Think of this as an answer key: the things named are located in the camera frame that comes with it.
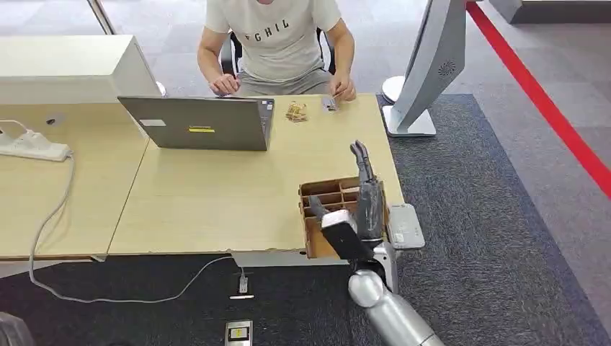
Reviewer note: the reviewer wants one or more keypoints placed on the grey flat device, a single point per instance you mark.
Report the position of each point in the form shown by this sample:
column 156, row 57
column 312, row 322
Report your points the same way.
column 405, row 227

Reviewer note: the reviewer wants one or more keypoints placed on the white plug adapter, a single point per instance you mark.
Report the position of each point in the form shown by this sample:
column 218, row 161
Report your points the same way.
column 243, row 284

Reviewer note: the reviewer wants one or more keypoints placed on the person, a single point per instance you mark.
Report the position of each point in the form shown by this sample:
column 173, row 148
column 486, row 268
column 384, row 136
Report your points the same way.
column 277, row 40

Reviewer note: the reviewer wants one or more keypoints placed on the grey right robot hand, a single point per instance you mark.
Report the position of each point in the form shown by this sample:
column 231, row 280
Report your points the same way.
column 370, row 210

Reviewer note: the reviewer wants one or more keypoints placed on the printed card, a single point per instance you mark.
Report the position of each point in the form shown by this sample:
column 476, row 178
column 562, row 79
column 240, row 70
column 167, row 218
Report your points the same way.
column 329, row 104

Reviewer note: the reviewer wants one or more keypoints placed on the person's right hand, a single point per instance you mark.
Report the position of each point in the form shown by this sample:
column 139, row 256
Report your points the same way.
column 224, row 85

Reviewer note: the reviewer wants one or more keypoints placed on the person's left hand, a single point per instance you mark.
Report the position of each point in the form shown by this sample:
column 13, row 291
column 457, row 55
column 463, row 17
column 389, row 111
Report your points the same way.
column 343, row 87

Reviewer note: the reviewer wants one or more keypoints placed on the silver display on stand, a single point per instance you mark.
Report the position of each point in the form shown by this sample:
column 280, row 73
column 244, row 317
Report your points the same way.
column 429, row 62

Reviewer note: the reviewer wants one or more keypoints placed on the metal pole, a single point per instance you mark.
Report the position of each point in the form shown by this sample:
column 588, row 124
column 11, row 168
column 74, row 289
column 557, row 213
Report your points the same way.
column 101, row 16

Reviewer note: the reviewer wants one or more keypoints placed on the white power strip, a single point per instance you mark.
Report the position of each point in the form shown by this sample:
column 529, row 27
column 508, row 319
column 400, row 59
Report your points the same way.
column 33, row 146

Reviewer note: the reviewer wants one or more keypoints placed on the grey laptop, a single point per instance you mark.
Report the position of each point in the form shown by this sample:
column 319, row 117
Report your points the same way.
column 200, row 125

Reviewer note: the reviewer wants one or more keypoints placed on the white round base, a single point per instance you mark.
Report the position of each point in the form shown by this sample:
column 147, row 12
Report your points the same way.
column 391, row 88

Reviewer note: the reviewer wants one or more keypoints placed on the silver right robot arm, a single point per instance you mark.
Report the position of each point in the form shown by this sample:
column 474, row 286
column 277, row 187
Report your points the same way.
column 391, row 310

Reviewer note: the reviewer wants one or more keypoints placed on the white flat strip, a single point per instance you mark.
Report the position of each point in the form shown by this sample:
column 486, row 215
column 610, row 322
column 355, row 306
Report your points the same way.
column 241, row 297

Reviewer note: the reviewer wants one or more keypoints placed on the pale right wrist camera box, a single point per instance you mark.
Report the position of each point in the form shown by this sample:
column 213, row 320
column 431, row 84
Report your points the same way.
column 343, row 236

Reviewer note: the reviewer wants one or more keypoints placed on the wooden compartment box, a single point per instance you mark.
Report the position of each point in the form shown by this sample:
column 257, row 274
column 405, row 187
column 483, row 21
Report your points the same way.
column 329, row 196

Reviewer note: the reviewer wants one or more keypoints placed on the red floor tape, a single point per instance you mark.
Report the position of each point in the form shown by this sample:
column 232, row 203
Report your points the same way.
column 539, row 95

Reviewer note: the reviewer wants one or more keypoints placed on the metal floor socket plate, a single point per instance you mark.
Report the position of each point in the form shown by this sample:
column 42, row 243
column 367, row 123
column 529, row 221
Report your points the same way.
column 238, row 333

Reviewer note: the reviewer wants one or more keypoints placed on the black office chair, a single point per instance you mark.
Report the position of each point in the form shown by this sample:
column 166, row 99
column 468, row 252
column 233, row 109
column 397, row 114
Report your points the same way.
column 228, row 55

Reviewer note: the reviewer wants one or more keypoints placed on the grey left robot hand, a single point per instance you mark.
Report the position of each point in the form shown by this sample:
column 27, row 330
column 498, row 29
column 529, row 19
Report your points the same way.
column 13, row 332

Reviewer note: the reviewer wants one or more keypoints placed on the dark grey carpet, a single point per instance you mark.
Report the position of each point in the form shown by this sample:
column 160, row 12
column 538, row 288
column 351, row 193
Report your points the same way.
column 477, row 239

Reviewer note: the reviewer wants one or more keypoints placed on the white cabinet box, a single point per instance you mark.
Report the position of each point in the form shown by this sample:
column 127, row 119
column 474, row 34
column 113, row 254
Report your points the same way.
column 67, row 69

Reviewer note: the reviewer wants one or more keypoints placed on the dark desk grommet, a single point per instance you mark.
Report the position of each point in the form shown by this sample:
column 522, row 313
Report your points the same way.
column 51, row 120

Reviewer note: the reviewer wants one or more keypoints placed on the grey platform block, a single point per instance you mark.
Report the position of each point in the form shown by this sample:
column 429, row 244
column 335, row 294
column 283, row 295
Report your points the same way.
column 553, row 10

